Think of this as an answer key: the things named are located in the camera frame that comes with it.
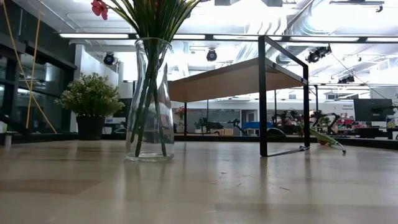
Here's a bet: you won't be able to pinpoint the small red flower bunch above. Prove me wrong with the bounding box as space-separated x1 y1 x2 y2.
91 0 156 158

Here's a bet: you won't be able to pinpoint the pink background flowers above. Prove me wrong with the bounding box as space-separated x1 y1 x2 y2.
173 105 187 134

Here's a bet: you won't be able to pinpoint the cardboard boxes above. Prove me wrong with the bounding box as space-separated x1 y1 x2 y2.
210 128 234 136

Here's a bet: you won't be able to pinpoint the blue table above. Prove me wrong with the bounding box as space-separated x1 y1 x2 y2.
241 121 276 131

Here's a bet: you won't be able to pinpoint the tall glass vase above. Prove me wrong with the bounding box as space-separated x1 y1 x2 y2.
125 37 175 162

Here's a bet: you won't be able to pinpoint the long ceiling light strip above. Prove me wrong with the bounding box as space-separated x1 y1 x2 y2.
289 36 360 43
172 34 206 40
366 37 398 43
58 32 130 40
213 34 282 41

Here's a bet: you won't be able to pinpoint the potted green plant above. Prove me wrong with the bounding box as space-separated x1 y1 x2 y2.
54 72 126 141

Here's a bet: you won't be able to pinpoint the dark maroon tulip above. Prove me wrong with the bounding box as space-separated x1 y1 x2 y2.
309 126 347 155

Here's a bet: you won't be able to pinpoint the black monitor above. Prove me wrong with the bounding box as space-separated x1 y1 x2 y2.
353 98 395 123

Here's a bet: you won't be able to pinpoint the wooden shelf black metal frame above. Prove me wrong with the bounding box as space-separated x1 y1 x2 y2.
167 34 311 157

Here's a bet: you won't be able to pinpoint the black aluminium table frame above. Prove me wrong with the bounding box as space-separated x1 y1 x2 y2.
0 132 398 151

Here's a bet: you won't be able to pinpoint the yellow hanging cable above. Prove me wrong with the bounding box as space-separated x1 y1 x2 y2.
1 0 58 134
26 12 42 129

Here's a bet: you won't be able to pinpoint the small white post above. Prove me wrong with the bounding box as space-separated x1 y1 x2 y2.
3 131 13 149

